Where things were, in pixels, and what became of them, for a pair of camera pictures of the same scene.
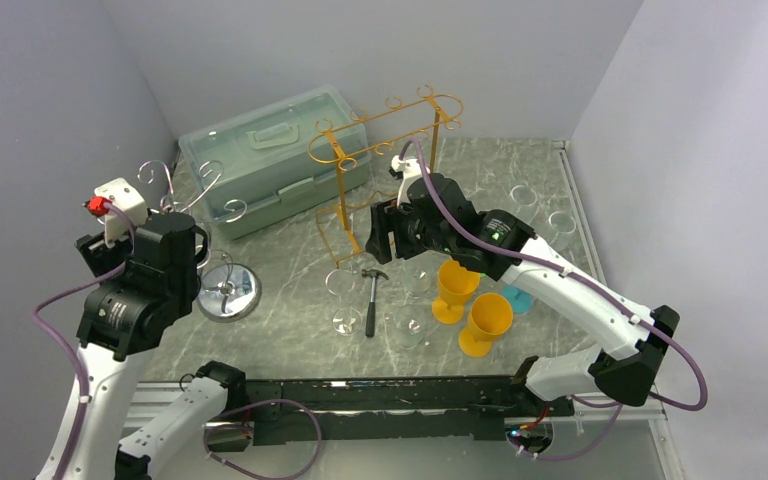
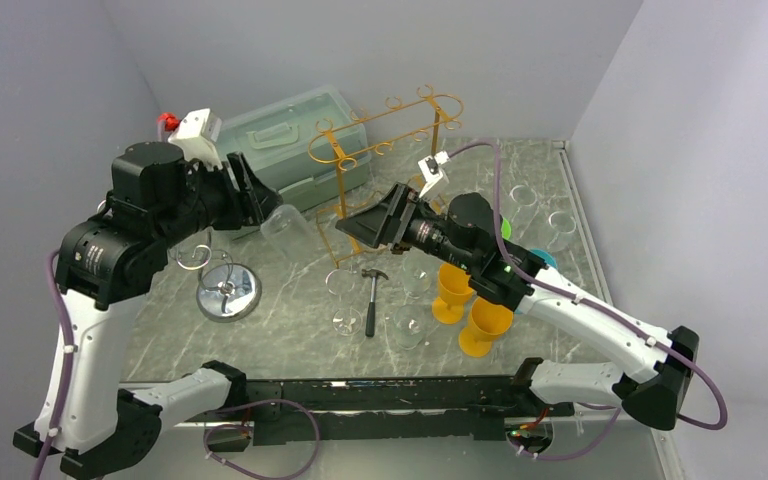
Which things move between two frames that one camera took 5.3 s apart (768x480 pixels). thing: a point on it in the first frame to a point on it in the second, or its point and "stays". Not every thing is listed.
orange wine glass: x=457 y=286 stays
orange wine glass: x=490 y=316 stays
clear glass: x=409 y=325 stays
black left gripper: x=101 y=257 to x=257 y=198
